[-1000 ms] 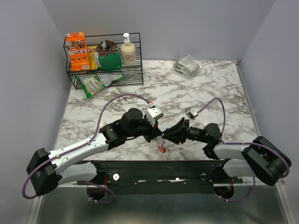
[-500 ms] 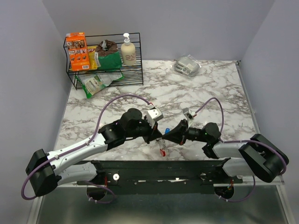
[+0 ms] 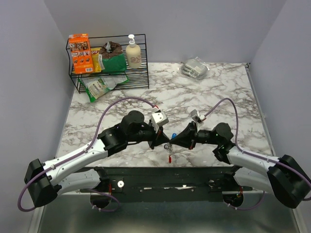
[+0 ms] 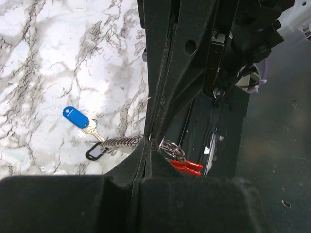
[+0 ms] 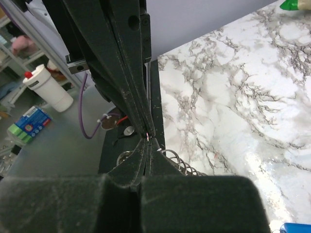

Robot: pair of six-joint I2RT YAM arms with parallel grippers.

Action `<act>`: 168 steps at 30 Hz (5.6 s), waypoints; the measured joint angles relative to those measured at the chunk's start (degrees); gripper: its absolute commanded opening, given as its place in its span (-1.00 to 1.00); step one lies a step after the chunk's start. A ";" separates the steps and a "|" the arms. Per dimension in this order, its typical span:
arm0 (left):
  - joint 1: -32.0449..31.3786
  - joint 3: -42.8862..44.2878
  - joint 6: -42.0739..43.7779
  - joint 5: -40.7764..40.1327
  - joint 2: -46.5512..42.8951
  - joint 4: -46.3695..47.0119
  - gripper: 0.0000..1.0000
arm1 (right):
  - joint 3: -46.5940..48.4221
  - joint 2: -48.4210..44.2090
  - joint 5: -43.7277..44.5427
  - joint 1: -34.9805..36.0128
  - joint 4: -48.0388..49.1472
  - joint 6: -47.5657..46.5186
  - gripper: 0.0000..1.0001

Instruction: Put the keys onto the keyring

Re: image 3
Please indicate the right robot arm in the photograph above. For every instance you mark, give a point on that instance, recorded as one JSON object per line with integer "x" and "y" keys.
{"x": 283, "y": 176}

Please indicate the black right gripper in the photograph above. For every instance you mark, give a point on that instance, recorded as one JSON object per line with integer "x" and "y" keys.
{"x": 188, "y": 137}

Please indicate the green white snack bag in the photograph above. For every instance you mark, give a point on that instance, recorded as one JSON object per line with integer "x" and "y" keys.
{"x": 96, "y": 87}

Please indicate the clear plastic wrapped package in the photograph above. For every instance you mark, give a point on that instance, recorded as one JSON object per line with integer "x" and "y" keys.
{"x": 195, "y": 68}

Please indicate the cream pump soap bottle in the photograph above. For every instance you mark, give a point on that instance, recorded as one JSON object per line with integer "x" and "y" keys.
{"x": 133, "y": 53}

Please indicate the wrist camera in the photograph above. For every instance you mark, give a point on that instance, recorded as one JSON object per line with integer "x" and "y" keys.
{"x": 198, "y": 119}
{"x": 158, "y": 119}

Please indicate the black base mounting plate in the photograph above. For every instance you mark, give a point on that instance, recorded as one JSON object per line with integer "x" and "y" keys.
{"x": 153, "y": 184}

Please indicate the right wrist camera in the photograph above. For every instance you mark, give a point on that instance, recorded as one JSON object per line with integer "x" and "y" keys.
{"x": 198, "y": 119}

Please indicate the red handled key organizer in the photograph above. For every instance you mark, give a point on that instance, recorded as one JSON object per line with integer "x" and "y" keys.
{"x": 169, "y": 148}

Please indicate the black wire shelf rack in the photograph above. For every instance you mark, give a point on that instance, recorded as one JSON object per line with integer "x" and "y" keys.
{"x": 138, "y": 78}

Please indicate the green brown bag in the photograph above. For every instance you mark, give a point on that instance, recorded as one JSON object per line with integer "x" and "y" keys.
{"x": 111, "y": 58}

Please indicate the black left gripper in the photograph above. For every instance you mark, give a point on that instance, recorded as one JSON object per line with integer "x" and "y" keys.
{"x": 159, "y": 138}

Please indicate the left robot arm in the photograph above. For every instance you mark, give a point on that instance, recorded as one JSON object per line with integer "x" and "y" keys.
{"x": 46, "y": 180}

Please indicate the orange product box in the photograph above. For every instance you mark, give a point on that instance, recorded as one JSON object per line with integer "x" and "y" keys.
{"x": 81, "y": 53}

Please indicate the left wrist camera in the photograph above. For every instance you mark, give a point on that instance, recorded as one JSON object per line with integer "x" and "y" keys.
{"x": 158, "y": 119}

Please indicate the yellow snack bag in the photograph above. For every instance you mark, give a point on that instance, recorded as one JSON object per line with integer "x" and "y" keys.
{"x": 95, "y": 57}

